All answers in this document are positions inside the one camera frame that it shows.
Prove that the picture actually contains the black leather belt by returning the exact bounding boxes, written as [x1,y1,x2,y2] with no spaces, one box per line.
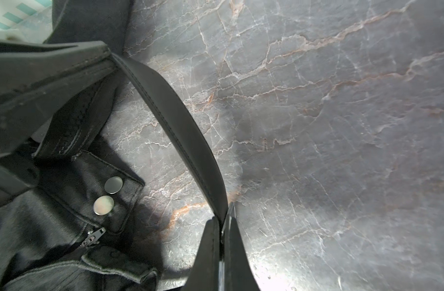
[113,54,228,224]

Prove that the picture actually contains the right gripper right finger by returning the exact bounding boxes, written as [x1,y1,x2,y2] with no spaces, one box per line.
[181,203,260,291]

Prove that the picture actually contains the black trousers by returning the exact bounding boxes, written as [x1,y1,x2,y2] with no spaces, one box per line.
[0,1,157,291]

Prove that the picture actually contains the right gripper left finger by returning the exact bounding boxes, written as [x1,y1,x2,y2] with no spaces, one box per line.
[0,40,115,158]

